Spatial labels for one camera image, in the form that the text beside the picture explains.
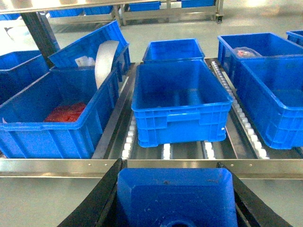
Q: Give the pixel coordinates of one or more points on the blue plastic block part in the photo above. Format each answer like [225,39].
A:
[175,197]

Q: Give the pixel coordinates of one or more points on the blue bin centre back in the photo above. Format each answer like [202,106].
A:
[173,50]

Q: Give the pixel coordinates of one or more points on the blue bin far left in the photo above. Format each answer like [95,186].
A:
[18,70]

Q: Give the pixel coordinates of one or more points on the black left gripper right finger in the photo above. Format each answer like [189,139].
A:
[251,210]

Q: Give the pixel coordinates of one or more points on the blue bin right front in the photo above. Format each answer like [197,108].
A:
[271,91]

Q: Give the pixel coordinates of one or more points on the red parts in bin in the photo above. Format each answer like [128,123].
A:
[66,113]

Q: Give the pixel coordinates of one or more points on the blue bin left front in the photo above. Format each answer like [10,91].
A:
[23,132]

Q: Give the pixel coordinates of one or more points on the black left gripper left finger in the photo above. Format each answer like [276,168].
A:
[98,209]

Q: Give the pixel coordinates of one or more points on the blue bin centre front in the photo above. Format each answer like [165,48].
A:
[177,102]

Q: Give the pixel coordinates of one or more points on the blue bin tilted left back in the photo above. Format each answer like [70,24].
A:
[88,46]

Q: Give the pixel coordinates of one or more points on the blue bin right back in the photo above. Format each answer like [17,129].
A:
[266,46]

